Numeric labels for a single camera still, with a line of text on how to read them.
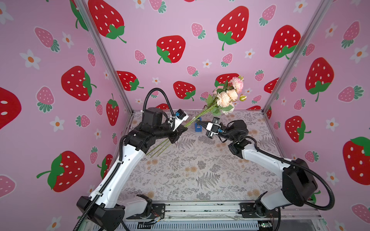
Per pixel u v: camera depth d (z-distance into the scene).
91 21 0.73
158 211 0.74
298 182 0.43
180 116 0.55
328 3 0.67
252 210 0.73
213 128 0.56
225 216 0.73
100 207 0.37
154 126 0.50
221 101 0.61
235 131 0.49
